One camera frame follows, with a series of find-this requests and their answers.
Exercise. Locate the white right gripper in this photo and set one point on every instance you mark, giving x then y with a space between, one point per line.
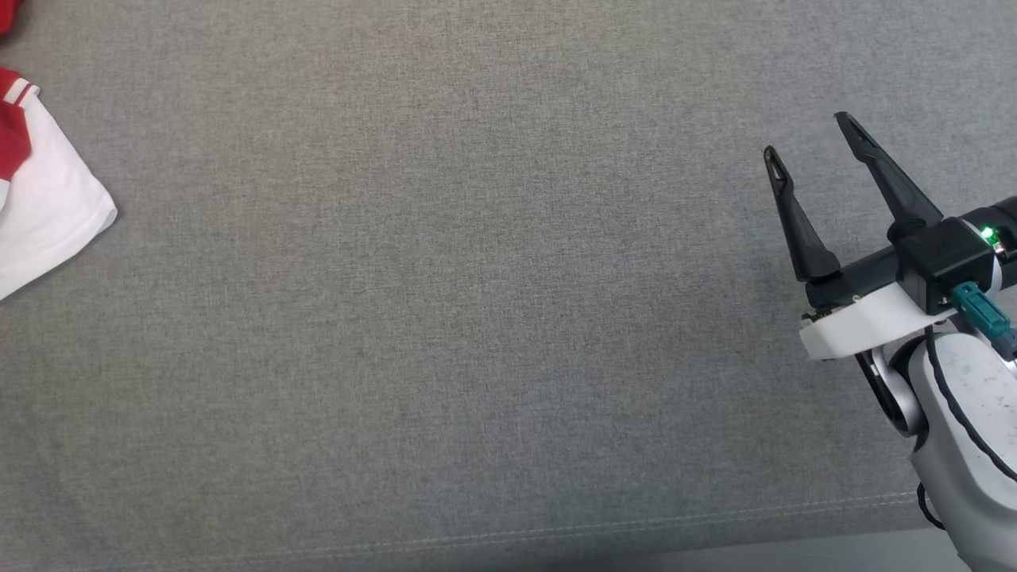
866 322

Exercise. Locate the red and white sports jersey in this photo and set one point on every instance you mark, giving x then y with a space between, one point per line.
48 199

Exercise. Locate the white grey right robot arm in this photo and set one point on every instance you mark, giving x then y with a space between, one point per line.
969 413

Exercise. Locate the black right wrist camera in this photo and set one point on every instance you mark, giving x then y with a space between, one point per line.
945 254

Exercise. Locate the teal right camera connector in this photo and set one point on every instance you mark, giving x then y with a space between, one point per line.
981 310

